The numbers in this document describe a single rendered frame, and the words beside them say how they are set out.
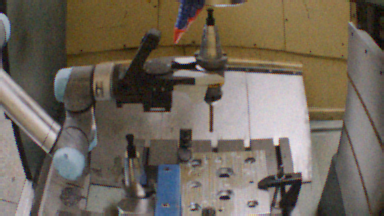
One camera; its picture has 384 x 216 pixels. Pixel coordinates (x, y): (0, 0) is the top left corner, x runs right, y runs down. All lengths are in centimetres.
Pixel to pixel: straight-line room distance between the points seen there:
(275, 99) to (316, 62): 30
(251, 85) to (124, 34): 56
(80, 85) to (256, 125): 109
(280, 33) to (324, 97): 41
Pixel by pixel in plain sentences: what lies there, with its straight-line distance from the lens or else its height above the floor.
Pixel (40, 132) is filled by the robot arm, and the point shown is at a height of 129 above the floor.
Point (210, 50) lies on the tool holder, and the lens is 94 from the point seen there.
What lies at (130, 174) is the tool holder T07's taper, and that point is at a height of 126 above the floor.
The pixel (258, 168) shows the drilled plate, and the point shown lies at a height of 99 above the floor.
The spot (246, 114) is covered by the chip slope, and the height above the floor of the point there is 77.
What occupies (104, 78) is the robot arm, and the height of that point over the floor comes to 134.
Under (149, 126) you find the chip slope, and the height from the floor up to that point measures 74.
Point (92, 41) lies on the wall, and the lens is 208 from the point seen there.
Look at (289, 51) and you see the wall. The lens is 208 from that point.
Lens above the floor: 176
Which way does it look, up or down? 30 degrees down
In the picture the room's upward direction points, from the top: straight up
